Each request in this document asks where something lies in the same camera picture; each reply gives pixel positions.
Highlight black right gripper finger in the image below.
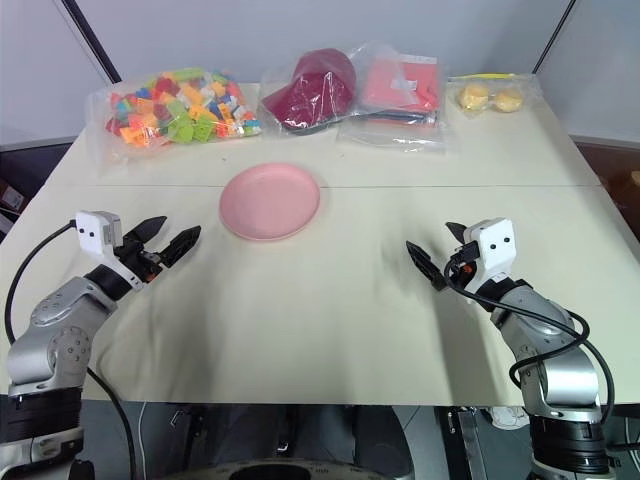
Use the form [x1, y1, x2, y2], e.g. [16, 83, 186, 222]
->
[444, 221, 470, 246]
[405, 240, 446, 292]

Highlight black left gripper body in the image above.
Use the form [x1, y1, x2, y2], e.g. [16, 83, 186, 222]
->
[119, 233, 167, 285]

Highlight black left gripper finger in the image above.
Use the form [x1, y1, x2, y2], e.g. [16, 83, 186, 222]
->
[158, 225, 203, 270]
[129, 215, 168, 248]

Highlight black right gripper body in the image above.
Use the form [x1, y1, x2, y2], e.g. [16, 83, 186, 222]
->
[443, 241, 481, 291]

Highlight pink round plate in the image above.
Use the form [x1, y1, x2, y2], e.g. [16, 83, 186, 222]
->
[218, 161, 322, 245]

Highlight bag of colourful building blocks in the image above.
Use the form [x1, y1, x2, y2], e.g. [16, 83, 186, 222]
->
[86, 66, 264, 177]

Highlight clear zip bag yellow strip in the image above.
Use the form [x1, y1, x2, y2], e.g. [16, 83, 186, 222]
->
[445, 71, 545, 121]

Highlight cardboard boxes on floor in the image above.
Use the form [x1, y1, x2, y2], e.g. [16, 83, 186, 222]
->
[0, 172, 29, 244]

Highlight clear plastic bag with cloth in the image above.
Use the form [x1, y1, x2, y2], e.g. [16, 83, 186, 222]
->
[336, 41, 450, 157]

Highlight white crumpled item under table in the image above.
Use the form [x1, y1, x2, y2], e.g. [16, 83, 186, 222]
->
[486, 405, 532, 430]

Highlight red folded cloth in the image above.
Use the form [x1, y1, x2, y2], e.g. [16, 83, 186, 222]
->
[360, 53, 443, 112]

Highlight black slanted pole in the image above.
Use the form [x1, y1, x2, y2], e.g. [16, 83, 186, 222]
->
[63, 0, 124, 85]
[531, 0, 580, 75]

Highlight clear plastic bag with cap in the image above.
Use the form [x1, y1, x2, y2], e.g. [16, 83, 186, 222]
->
[256, 41, 362, 138]

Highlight dark red cap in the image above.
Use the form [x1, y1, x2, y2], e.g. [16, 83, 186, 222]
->
[262, 47, 358, 130]

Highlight grey rounded robot body shell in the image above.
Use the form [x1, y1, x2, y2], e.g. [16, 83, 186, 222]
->
[187, 452, 417, 480]

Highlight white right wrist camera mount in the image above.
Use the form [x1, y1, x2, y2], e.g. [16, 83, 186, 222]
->
[461, 217, 517, 297]

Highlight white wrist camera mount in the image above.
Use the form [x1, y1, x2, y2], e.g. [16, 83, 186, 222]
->
[74, 210, 147, 294]
[461, 217, 517, 297]

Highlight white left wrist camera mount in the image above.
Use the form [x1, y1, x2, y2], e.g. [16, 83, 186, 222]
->
[74, 210, 147, 294]

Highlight metal table leg bracket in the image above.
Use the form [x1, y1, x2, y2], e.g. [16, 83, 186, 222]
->
[446, 406, 490, 480]

